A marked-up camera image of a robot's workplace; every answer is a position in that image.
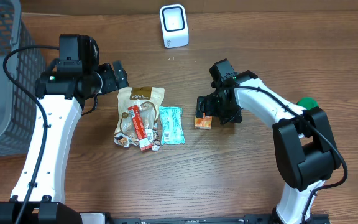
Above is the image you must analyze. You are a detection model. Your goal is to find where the grey plastic mesh basket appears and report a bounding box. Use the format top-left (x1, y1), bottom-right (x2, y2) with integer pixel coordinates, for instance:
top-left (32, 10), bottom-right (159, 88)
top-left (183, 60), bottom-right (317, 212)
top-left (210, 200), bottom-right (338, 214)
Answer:
top-left (0, 0), bottom-right (46, 156)

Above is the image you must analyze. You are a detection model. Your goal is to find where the green lid small jar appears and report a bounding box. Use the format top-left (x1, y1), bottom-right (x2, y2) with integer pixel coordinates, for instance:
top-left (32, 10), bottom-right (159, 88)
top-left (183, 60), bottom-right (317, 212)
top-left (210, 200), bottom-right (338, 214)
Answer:
top-left (296, 97), bottom-right (319, 110)

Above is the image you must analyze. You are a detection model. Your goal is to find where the teal snack packet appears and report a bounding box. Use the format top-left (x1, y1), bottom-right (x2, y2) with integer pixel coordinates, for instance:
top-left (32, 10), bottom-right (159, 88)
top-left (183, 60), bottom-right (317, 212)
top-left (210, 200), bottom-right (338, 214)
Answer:
top-left (159, 106), bottom-right (185, 145)

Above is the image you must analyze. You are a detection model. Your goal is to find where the orange small snack packet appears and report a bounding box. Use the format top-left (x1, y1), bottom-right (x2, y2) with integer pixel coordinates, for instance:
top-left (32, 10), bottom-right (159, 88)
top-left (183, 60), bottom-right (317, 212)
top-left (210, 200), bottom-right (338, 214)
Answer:
top-left (194, 114), bottom-right (213, 130)

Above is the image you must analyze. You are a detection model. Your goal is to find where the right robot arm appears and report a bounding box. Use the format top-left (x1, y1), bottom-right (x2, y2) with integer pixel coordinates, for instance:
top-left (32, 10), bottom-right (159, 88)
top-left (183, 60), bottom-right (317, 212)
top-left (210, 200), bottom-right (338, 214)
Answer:
top-left (196, 59), bottom-right (348, 223)

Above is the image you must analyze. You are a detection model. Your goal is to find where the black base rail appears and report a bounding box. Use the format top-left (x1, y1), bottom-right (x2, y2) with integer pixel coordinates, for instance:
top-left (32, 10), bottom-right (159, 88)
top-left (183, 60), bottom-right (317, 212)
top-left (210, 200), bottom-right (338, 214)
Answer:
top-left (79, 212), bottom-right (331, 224)

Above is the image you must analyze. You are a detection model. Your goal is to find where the red stick snack packet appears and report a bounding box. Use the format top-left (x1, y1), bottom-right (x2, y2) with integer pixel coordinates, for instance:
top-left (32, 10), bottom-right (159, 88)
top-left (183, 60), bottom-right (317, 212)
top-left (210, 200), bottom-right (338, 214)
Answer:
top-left (128, 103), bottom-right (155, 151)

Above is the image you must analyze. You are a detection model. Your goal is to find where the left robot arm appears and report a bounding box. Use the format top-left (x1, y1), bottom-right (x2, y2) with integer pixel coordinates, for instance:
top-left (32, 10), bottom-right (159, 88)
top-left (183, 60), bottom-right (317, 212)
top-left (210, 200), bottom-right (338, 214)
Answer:
top-left (0, 34), bottom-right (129, 224)

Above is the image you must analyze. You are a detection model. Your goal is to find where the beige brown snack bag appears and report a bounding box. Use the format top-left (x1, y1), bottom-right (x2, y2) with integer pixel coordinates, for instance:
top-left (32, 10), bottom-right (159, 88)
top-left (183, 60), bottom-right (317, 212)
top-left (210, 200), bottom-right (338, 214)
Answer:
top-left (114, 87), bottom-right (165, 151)

